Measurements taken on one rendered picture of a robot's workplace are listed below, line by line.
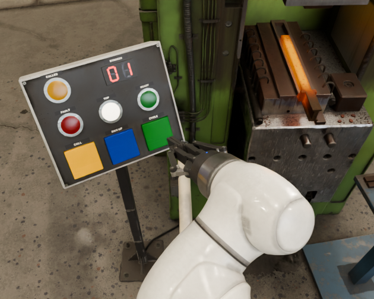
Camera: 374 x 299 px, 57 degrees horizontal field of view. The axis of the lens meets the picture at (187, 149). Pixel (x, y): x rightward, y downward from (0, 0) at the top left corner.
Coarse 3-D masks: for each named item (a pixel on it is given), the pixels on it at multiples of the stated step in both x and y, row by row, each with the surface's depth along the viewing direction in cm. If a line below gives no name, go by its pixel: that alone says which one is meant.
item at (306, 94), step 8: (288, 40) 120; (288, 48) 117; (288, 56) 115; (296, 56) 114; (296, 64) 111; (296, 72) 108; (304, 72) 108; (296, 80) 108; (304, 80) 106; (304, 88) 103; (304, 96) 103; (312, 96) 100; (304, 104) 103; (312, 104) 97; (312, 112) 98; (312, 120) 99
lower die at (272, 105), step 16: (256, 32) 129; (272, 32) 127; (288, 32) 125; (256, 48) 122; (272, 48) 120; (304, 48) 120; (256, 64) 116; (272, 64) 114; (288, 64) 113; (304, 64) 114; (256, 80) 114; (272, 80) 110; (288, 80) 109; (320, 80) 109; (272, 96) 105; (288, 96) 104; (320, 96) 105; (272, 112) 109; (304, 112) 110
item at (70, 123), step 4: (68, 116) 81; (72, 116) 82; (64, 120) 81; (68, 120) 82; (72, 120) 82; (76, 120) 82; (64, 124) 81; (68, 124) 82; (72, 124) 82; (76, 124) 82; (64, 128) 82; (68, 128) 82; (72, 128) 82; (76, 128) 83; (68, 132) 82; (72, 132) 83
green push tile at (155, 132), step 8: (160, 120) 90; (168, 120) 91; (144, 128) 89; (152, 128) 90; (160, 128) 91; (168, 128) 92; (144, 136) 90; (152, 136) 91; (160, 136) 92; (168, 136) 92; (152, 144) 91; (160, 144) 92
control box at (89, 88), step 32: (96, 64) 81; (160, 64) 87; (32, 96) 78; (96, 96) 83; (128, 96) 86; (160, 96) 89; (96, 128) 85; (128, 128) 88; (64, 160) 84; (128, 160) 91
